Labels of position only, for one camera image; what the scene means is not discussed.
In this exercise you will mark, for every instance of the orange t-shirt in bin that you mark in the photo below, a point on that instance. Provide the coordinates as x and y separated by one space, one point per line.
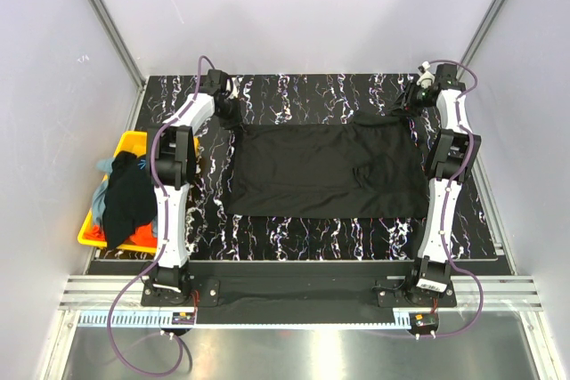
143 236

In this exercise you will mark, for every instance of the aluminium front rail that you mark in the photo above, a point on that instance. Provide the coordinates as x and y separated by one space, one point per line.
501 293

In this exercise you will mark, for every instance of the right small connector box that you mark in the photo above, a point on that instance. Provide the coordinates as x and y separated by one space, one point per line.
427 320

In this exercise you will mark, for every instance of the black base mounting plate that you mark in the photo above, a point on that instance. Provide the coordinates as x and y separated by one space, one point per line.
289 312

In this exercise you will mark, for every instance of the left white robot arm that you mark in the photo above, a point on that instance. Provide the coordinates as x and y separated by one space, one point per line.
171 162

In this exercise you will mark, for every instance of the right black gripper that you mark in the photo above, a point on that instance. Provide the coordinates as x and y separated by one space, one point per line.
404 106

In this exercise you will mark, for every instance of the aluminium frame post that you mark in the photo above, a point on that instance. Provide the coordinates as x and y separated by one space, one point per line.
483 30
110 28

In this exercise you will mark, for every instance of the grey-blue t-shirt in bin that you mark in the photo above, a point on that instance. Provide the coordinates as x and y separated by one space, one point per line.
105 167

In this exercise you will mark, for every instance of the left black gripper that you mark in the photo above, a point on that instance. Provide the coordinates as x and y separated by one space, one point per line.
236 122

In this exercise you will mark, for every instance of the small connector box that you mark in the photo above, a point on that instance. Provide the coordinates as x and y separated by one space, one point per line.
427 320
183 318

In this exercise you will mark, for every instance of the left small connector box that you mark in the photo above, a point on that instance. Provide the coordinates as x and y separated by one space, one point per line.
183 318

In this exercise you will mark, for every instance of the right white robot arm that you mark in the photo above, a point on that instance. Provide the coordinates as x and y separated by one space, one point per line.
448 166

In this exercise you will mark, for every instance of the black t-shirt with blue print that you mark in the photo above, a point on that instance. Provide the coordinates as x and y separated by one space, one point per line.
130 199

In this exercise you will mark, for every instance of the left aluminium frame post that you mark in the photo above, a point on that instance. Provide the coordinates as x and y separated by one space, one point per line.
110 28

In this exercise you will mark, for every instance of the right aluminium frame post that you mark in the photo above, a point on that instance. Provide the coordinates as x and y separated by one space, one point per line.
483 30

